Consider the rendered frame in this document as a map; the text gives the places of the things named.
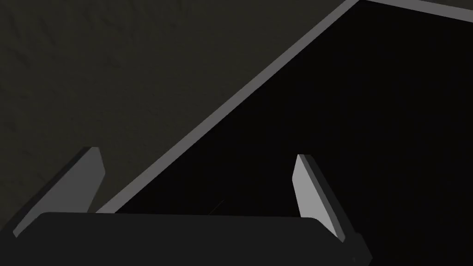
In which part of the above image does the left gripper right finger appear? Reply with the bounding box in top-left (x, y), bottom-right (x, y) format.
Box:
top-left (291, 154), bottom-right (356, 243)

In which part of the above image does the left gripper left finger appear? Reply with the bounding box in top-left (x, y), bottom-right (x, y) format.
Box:
top-left (12, 146), bottom-right (106, 238)

